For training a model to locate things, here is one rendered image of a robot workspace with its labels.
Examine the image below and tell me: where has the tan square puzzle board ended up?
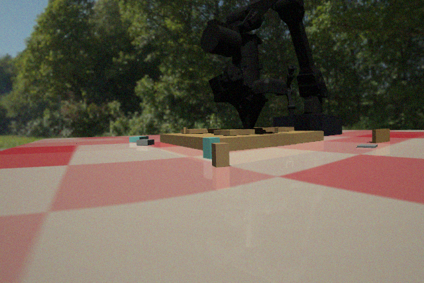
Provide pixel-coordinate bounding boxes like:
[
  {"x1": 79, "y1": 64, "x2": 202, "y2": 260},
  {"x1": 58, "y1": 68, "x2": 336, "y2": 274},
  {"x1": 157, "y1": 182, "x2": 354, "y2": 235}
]
[{"x1": 160, "y1": 126, "x2": 324, "y2": 152}]

